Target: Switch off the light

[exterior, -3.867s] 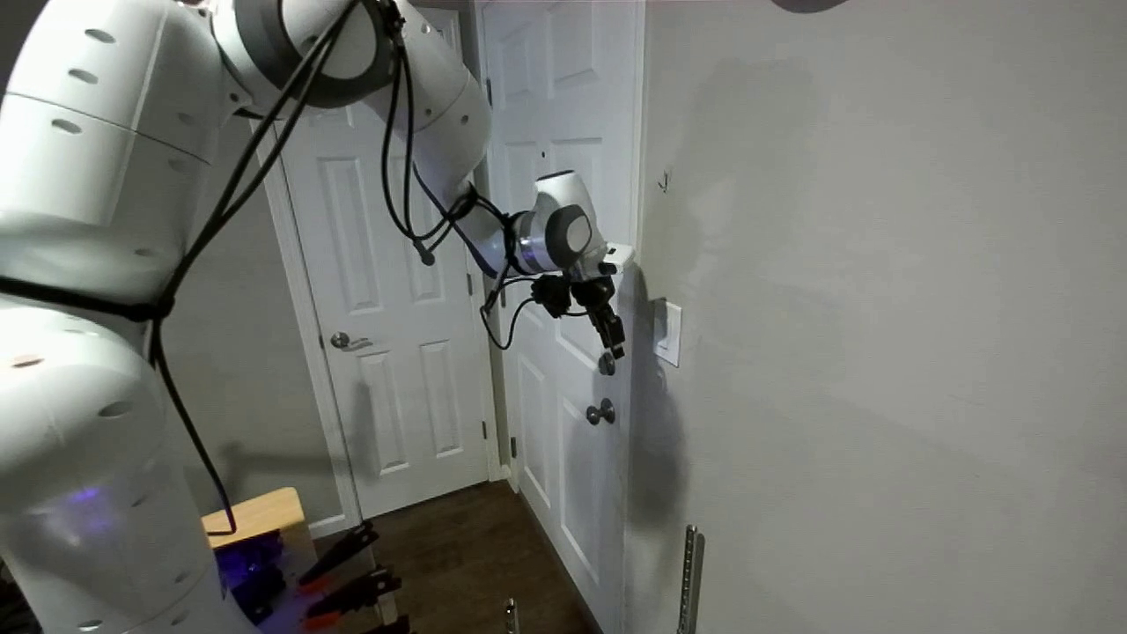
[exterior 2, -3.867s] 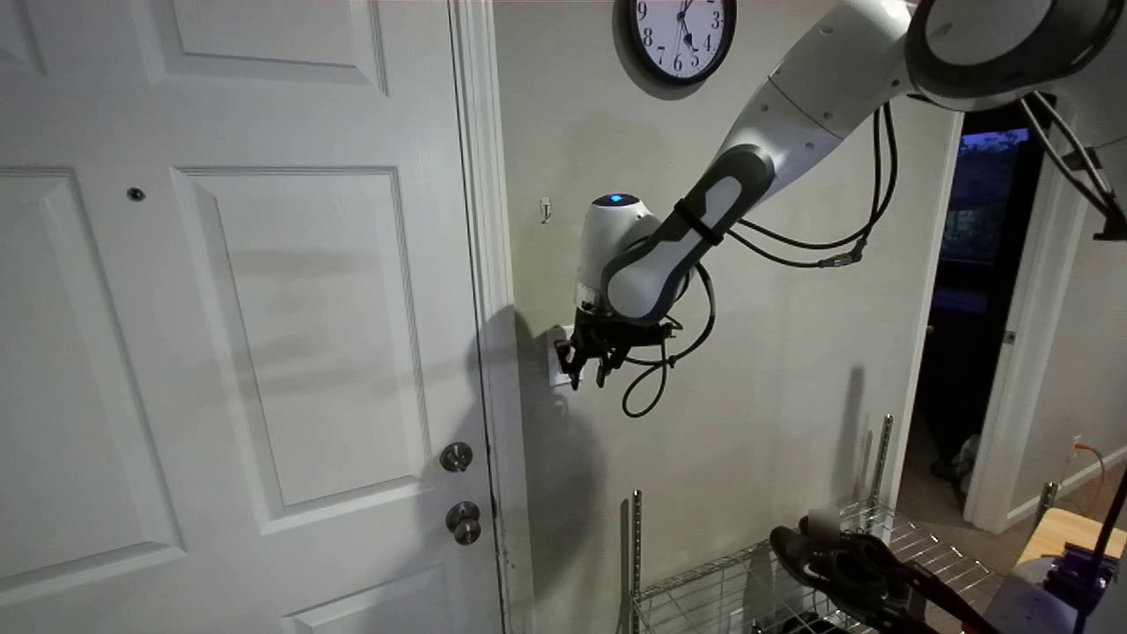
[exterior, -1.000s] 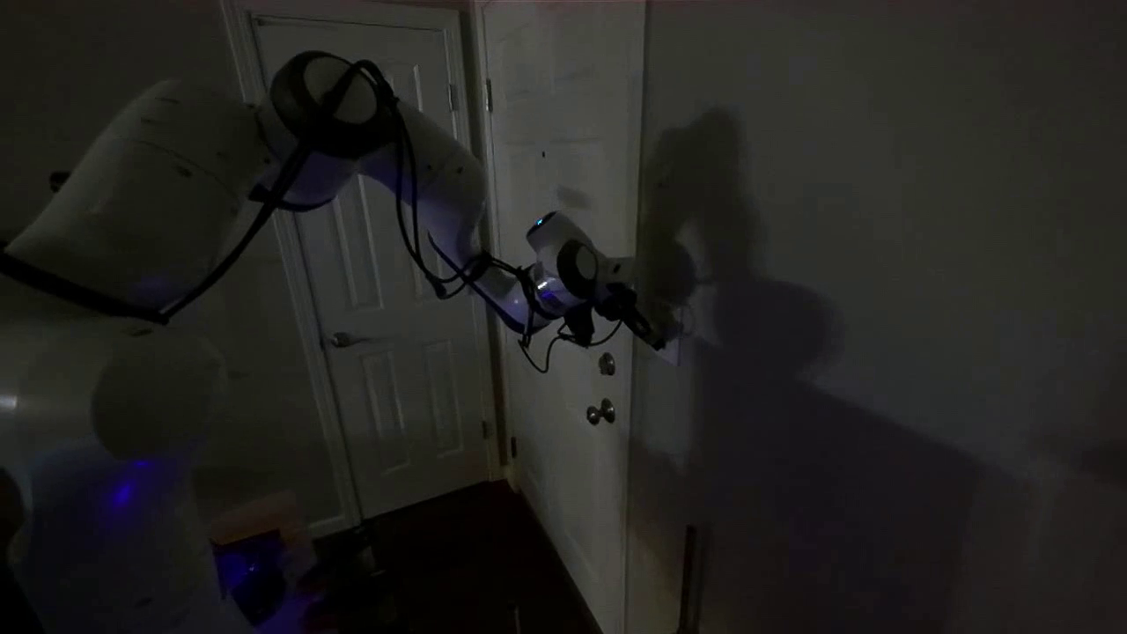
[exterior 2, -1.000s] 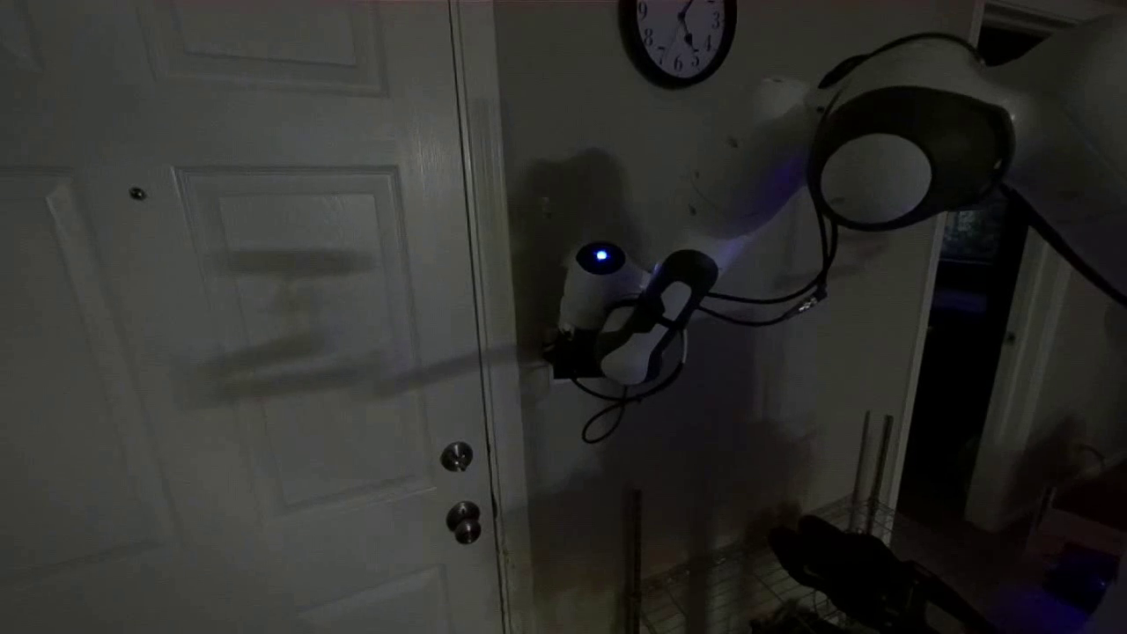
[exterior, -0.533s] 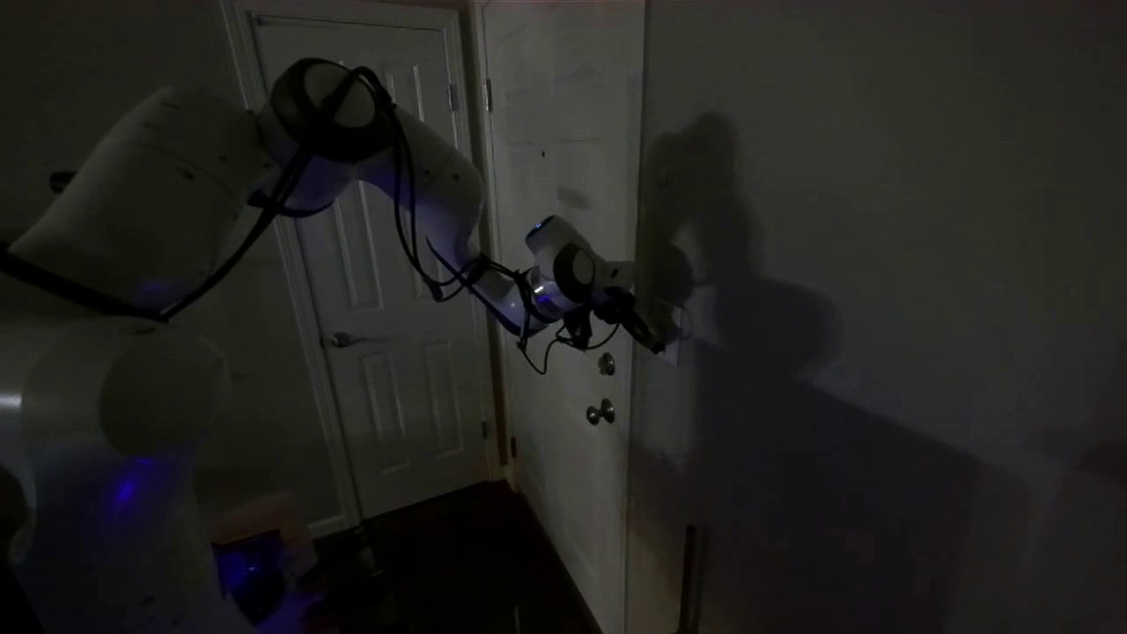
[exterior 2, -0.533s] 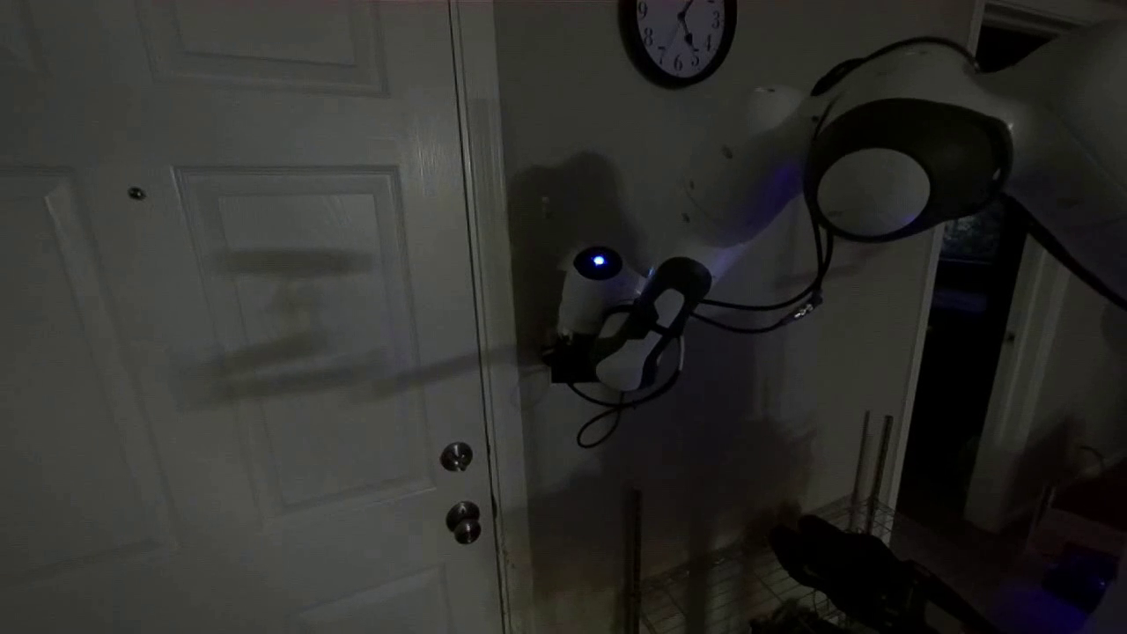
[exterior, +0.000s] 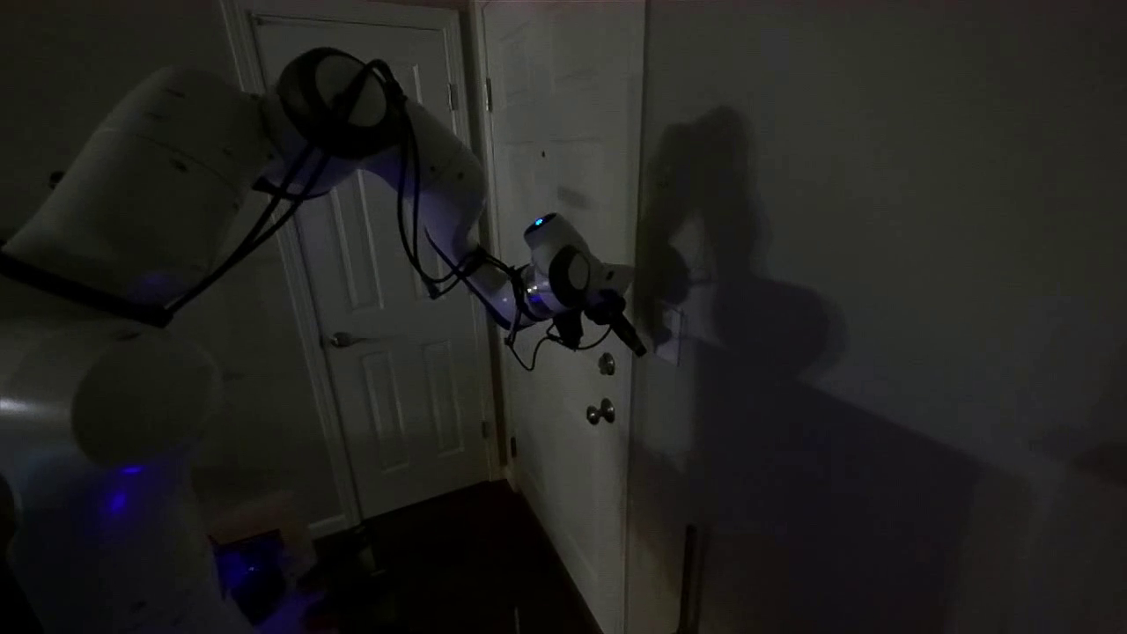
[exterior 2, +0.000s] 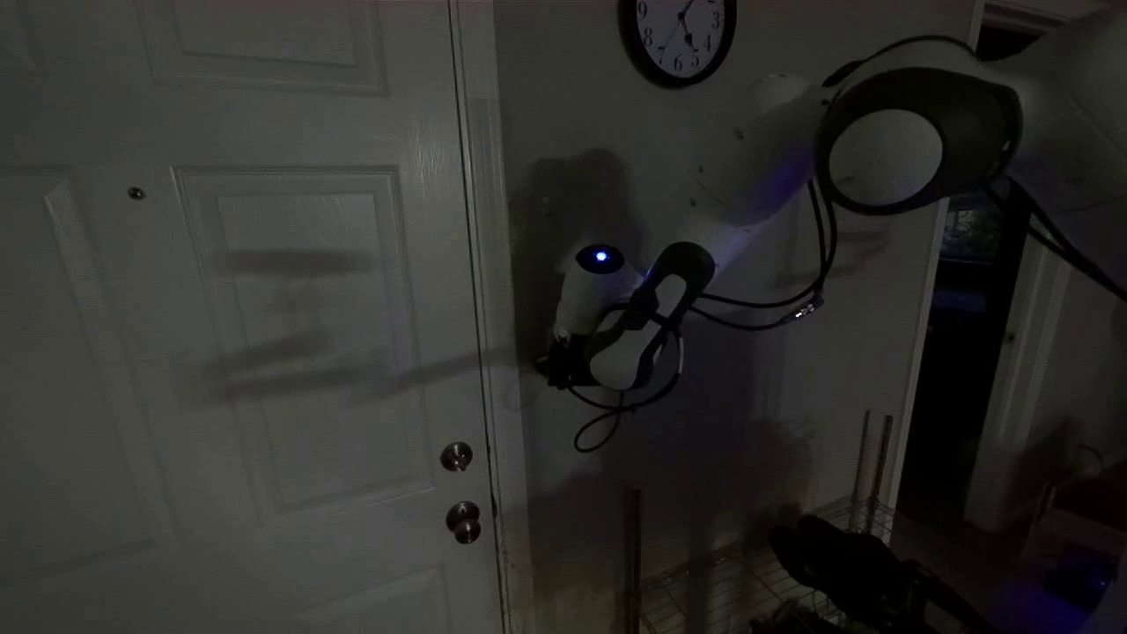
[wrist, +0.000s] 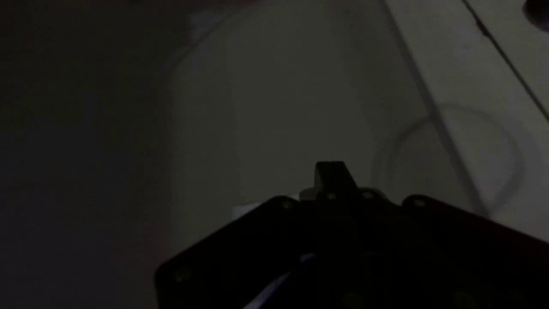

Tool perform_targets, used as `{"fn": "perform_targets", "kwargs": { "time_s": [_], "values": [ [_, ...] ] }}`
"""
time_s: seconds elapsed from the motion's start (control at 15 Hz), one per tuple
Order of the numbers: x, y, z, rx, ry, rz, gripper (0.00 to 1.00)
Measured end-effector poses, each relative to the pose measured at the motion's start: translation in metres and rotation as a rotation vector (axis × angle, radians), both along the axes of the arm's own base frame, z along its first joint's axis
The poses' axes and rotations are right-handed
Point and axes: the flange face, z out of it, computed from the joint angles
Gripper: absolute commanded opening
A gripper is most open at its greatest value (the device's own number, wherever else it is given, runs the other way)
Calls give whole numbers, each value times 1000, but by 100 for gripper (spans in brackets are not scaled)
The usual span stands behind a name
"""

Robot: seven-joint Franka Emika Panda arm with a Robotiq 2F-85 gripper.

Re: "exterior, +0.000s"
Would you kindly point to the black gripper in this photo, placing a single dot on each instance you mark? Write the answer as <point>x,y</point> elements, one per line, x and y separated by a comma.
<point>591,282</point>

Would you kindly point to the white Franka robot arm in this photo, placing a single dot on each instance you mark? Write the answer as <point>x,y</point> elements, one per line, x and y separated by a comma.
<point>153,295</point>

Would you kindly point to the silver deadbolt lock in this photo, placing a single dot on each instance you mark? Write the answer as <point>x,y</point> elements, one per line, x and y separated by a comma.
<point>608,365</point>

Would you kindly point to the silver round door knob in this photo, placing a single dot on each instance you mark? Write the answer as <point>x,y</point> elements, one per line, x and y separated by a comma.
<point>599,411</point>

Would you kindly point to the white panelled door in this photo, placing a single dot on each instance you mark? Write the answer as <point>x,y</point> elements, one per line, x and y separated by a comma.
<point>564,153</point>

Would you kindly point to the white closet door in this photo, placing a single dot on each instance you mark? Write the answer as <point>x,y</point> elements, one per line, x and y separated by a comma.
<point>387,352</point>

